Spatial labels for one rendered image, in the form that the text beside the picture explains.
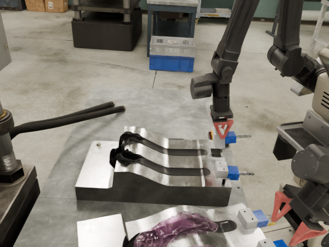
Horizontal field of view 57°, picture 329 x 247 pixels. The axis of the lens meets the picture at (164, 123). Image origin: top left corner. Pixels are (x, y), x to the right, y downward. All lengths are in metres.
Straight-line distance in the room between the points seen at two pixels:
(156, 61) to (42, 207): 3.27
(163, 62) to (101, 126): 2.80
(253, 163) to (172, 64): 2.02
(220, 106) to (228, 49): 0.20
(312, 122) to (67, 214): 0.82
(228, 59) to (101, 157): 0.56
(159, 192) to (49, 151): 1.78
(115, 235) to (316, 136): 0.67
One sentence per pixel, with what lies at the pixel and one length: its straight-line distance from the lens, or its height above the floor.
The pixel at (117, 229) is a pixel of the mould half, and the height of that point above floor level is 0.91.
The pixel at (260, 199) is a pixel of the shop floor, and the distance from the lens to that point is 2.31.
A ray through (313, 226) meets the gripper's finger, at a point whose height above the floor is 1.07.
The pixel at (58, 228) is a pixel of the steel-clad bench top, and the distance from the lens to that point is 1.00.
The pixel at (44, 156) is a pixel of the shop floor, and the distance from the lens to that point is 2.63.
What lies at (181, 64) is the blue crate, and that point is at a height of 0.10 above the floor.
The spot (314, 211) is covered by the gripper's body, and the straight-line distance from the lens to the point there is 0.72.
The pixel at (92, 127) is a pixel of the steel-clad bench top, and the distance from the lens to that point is 1.41.
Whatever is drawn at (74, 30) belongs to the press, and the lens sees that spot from 4.98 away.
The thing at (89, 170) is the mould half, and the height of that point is 0.86.
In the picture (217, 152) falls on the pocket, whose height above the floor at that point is 0.87.
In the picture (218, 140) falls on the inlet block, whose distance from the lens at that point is 1.07.
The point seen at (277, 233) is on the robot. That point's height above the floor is 0.28.
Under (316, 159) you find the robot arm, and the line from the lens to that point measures 0.64.
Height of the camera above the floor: 1.55
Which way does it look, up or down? 32 degrees down
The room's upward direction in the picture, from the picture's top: 3 degrees clockwise
